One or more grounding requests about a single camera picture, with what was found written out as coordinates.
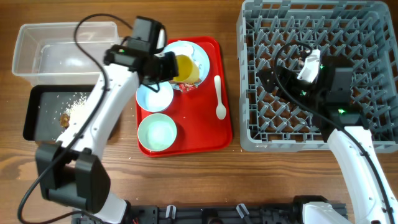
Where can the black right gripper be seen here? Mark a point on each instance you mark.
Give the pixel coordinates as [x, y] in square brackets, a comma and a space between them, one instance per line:
[289, 77]

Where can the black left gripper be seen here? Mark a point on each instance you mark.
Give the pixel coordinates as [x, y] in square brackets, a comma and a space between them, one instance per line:
[173, 71]

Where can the light blue bowl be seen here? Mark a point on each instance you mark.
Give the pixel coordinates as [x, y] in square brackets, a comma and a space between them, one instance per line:
[152, 101]

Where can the yellow plastic cup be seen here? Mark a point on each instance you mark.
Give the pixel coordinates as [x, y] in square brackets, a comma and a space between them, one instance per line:
[187, 70]

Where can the green bowl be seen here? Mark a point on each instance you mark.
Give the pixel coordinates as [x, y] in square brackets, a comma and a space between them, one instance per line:
[157, 132]

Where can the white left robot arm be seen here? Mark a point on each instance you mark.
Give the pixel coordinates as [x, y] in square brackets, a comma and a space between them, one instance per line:
[70, 171]

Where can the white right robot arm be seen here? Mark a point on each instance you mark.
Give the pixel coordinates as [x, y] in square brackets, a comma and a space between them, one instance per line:
[323, 88]

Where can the grey dishwasher rack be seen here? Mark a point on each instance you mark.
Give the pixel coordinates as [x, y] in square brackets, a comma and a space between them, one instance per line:
[268, 33]

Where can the black waste tray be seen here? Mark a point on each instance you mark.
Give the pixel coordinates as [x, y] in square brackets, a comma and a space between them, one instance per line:
[45, 108]

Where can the light blue plate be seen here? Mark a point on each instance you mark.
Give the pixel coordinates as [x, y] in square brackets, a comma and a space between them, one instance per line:
[205, 61]

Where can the red snack wrapper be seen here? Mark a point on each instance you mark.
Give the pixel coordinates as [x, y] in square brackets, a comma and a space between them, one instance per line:
[186, 87]

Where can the brown sausage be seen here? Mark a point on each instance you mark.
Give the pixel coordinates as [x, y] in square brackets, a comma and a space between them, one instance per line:
[196, 82]

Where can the red serving tray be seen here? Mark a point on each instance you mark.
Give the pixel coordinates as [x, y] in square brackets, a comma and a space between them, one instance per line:
[194, 113]

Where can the white plastic spoon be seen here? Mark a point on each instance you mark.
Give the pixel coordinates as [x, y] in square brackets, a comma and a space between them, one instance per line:
[220, 108]

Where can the white rice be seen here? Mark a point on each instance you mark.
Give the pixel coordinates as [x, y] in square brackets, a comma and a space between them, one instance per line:
[74, 104]

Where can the brown food scrap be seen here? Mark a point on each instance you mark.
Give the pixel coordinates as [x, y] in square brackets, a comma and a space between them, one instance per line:
[64, 120]

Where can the clear plastic bin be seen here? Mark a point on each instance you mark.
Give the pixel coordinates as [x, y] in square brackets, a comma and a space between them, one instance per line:
[46, 54]

